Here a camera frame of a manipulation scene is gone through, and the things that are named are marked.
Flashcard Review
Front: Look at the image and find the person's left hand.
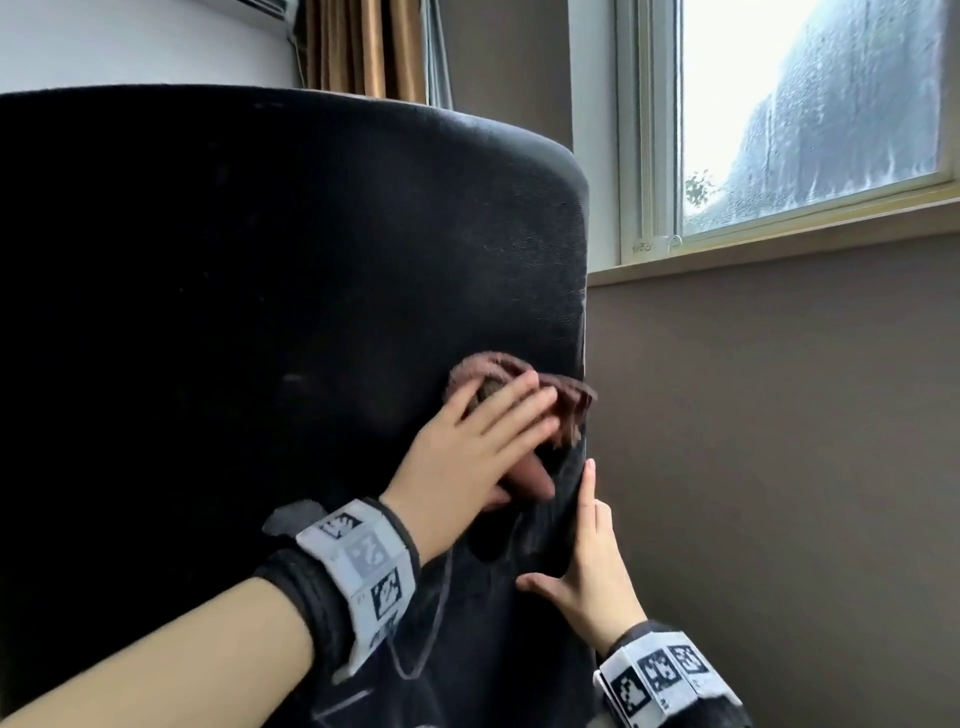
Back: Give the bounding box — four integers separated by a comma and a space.
378, 371, 564, 569

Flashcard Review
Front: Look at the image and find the person's left forearm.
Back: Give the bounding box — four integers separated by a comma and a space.
0, 575, 318, 728

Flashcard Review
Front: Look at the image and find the grey curtain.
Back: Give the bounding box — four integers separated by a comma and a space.
419, 0, 457, 112

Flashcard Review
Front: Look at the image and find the brown cleaning cloth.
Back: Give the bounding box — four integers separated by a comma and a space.
440, 350, 600, 505

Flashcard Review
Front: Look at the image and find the black leather chair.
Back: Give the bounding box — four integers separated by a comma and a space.
0, 83, 603, 728

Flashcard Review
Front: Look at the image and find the black wristband with marker tags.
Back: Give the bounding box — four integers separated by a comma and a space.
590, 619, 753, 728
253, 496, 424, 687

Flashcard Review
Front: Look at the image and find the white wall air conditioner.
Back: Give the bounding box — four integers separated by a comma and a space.
197, 0, 303, 37

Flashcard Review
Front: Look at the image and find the white air conditioner cord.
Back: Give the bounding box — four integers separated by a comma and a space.
286, 28, 310, 91

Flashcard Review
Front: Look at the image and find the person's right hand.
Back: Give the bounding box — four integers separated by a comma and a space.
514, 458, 650, 663

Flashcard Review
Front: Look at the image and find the cream window sill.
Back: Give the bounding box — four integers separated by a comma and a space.
587, 196, 960, 289

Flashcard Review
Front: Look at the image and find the white window frame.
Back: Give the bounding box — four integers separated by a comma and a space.
613, 0, 960, 267

